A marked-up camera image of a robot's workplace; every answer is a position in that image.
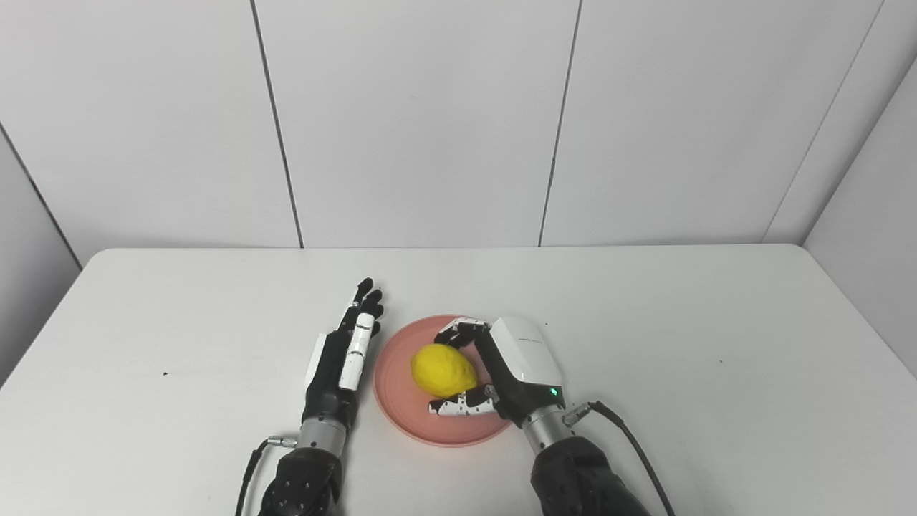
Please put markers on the pink plate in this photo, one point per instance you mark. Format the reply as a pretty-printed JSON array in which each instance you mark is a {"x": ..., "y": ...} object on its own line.
[{"x": 401, "y": 394}]

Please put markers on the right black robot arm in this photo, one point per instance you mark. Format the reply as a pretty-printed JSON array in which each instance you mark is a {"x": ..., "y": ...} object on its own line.
[{"x": 580, "y": 469}]

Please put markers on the yellow lemon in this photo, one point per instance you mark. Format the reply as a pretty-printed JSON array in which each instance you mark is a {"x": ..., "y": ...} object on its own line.
[{"x": 443, "y": 370}]

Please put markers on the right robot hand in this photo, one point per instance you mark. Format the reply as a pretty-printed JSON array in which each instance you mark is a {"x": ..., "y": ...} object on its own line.
[{"x": 519, "y": 365}]

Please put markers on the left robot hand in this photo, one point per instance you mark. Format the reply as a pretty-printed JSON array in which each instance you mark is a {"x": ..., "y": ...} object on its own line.
[{"x": 337, "y": 365}]

